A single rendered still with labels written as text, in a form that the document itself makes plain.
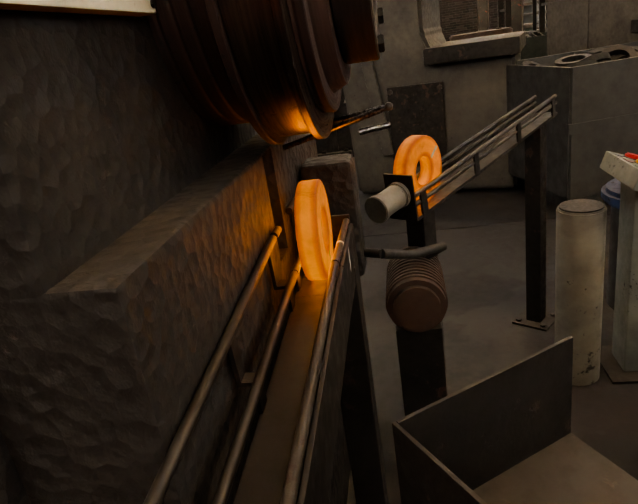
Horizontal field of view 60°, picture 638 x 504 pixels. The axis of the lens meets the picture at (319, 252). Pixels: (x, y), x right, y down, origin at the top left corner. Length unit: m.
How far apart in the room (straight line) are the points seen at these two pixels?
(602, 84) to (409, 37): 1.14
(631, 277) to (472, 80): 2.00
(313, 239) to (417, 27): 2.76
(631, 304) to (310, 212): 1.14
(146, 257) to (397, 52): 3.12
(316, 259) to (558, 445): 0.39
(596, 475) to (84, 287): 0.47
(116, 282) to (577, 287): 1.35
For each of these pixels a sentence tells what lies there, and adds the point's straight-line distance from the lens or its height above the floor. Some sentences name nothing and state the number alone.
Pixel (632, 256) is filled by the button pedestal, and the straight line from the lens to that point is 1.67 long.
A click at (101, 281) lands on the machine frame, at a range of 0.43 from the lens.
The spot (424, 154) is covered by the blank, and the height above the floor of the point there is 0.74.
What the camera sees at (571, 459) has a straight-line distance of 0.61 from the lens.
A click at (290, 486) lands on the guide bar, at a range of 0.48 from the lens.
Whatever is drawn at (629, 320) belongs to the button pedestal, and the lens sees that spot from 1.75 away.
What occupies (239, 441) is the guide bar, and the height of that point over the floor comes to 0.68.
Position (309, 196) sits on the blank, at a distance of 0.80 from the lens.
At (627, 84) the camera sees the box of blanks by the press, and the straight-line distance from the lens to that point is 3.01.
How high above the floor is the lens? 1.01
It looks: 21 degrees down
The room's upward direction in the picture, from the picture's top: 9 degrees counter-clockwise
